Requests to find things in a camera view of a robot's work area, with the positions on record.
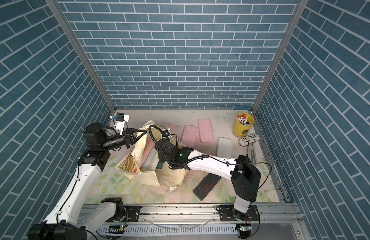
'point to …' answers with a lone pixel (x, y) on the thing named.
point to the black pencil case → (206, 185)
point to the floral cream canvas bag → (140, 164)
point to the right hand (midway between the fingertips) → (162, 151)
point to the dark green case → (159, 165)
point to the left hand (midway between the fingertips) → (149, 134)
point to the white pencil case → (224, 147)
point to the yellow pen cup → (243, 123)
